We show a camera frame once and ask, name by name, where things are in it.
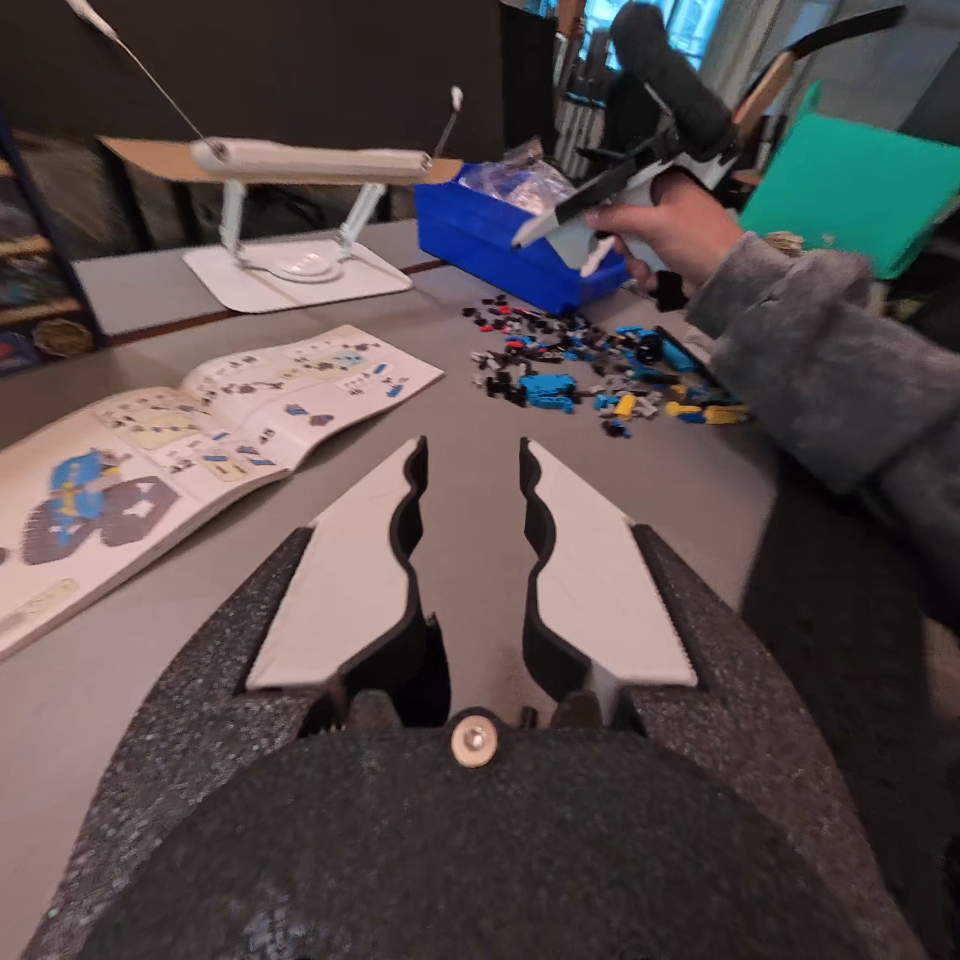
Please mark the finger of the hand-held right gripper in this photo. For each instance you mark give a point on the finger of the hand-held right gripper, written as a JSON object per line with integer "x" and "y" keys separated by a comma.
{"x": 574, "y": 244}
{"x": 540, "y": 229}

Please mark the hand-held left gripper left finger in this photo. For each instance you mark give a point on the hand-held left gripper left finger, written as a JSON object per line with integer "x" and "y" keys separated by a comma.
{"x": 337, "y": 600}

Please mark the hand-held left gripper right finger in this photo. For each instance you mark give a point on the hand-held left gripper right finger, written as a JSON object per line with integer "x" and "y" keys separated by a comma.
{"x": 607, "y": 600}

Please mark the person's right forearm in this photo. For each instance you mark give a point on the person's right forearm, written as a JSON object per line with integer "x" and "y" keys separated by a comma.
{"x": 825, "y": 375}

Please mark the grey desk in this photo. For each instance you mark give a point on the grey desk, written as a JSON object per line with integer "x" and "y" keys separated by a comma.
{"x": 465, "y": 375}

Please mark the person's right hand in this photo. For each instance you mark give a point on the person's right hand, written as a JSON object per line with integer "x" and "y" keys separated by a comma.
{"x": 690, "y": 225}

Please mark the blue storage bin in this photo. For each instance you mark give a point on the blue storage bin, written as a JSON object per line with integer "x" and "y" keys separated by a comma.
{"x": 495, "y": 240}

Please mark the large window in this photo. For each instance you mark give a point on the large window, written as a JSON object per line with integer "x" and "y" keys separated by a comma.
{"x": 675, "y": 22}

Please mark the clear plastic packaging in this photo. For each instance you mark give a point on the clear plastic packaging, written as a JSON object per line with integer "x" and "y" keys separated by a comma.
{"x": 517, "y": 180}

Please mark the pile of building pieces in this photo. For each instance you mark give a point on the pile of building pieces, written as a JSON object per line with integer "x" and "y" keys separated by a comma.
{"x": 555, "y": 352}

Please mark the black toy wheel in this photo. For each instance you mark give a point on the black toy wheel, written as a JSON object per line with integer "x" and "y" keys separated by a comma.
{"x": 650, "y": 349}

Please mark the blue panel piece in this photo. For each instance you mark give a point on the blue panel piece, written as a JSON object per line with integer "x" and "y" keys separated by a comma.
{"x": 547, "y": 391}

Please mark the teal plastic object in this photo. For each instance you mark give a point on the teal plastic object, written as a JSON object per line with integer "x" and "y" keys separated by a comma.
{"x": 847, "y": 195}

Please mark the instruction booklet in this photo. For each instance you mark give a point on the instruction booklet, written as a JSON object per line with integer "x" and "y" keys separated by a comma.
{"x": 187, "y": 450}

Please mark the white laptop stand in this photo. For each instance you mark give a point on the white laptop stand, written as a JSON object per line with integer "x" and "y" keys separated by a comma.
{"x": 300, "y": 277}

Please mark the black partition panel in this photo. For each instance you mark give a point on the black partition panel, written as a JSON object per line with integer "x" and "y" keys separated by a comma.
{"x": 300, "y": 60}

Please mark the dark blue toy set box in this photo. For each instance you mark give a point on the dark blue toy set box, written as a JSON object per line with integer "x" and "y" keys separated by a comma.
{"x": 30, "y": 262}

